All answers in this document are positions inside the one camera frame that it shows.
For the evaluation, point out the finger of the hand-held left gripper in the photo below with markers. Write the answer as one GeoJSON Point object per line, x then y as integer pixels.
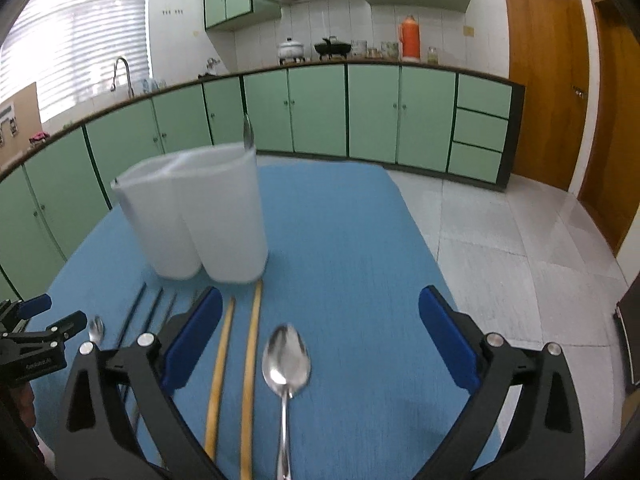
{"type": "Point", "coordinates": [36, 306]}
{"type": "Point", "coordinates": [62, 326]}

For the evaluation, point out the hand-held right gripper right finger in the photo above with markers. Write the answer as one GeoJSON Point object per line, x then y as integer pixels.
{"type": "Point", "coordinates": [445, 342]}

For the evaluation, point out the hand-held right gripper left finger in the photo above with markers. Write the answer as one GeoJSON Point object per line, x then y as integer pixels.
{"type": "Point", "coordinates": [192, 342]}

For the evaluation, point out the wooden chopstick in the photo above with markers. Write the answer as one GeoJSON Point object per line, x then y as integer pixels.
{"type": "Point", "coordinates": [250, 360]}
{"type": "Point", "coordinates": [220, 370]}

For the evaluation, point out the black chopstick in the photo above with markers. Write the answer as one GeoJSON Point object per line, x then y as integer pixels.
{"type": "Point", "coordinates": [134, 307]}
{"type": "Point", "coordinates": [152, 307]}
{"type": "Point", "coordinates": [169, 310]}

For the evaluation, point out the large steel spoon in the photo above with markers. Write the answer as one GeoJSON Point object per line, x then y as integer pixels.
{"type": "Point", "coordinates": [285, 355]}

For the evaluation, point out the white plastic utensil holder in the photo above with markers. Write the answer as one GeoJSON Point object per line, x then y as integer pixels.
{"type": "Point", "coordinates": [220, 220]}

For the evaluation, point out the person's left hand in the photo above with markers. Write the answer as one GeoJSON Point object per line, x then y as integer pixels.
{"type": "Point", "coordinates": [24, 407]}

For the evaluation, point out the blue table mat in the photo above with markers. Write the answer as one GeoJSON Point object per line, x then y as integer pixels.
{"type": "Point", "coordinates": [340, 260]}

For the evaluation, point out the pink cloth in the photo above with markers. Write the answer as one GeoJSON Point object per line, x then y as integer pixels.
{"type": "Point", "coordinates": [38, 138]}

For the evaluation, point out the dark object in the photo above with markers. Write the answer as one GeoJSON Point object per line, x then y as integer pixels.
{"type": "Point", "coordinates": [631, 345]}

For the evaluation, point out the cardboard box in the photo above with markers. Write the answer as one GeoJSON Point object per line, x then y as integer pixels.
{"type": "Point", "coordinates": [20, 120]}

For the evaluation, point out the clear bottles by sink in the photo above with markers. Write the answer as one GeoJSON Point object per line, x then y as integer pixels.
{"type": "Point", "coordinates": [152, 85]}

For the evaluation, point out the steel kitchen faucet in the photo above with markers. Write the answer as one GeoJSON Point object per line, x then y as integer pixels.
{"type": "Point", "coordinates": [121, 67]}

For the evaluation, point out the green lower kitchen cabinets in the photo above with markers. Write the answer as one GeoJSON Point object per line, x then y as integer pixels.
{"type": "Point", "coordinates": [320, 110]}

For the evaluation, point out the white window blind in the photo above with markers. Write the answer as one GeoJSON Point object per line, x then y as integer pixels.
{"type": "Point", "coordinates": [75, 35]}

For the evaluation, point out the silver kettle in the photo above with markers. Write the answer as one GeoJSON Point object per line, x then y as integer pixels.
{"type": "Point", "coordinates": [212, 66]}

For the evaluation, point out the glass jar with dark contents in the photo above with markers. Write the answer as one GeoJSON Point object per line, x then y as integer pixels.
{"type": "Point", "coordinates": [432, 56]}

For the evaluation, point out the patterned glass jar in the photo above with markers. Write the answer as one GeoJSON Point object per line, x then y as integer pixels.
{"type": "Point", "coordinates": [390, 50]}

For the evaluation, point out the orange thermos flask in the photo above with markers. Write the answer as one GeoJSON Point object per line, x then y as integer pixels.
{"type": "Point", "coordinates": [411, 40]}

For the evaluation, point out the white cooking pot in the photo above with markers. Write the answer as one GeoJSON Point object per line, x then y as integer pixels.
{"type": "Point", "coordinates": [291, 51]}

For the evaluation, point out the black wok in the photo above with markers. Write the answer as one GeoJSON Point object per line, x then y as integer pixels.
{"type": "Point", "coordinates": [332, 48]}

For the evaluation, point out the wooden door with frame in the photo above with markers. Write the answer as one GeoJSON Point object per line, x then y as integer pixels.
{"type": "Point", "coordinates": [617, 125]}

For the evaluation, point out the wall socket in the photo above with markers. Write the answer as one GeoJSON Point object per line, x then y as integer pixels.
{"type": "Point", "coordinates": [468, 31]}

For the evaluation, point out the row of wall switches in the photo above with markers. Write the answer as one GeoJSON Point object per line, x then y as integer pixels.
{"type": "Point", "coordinates": [172, 12]}

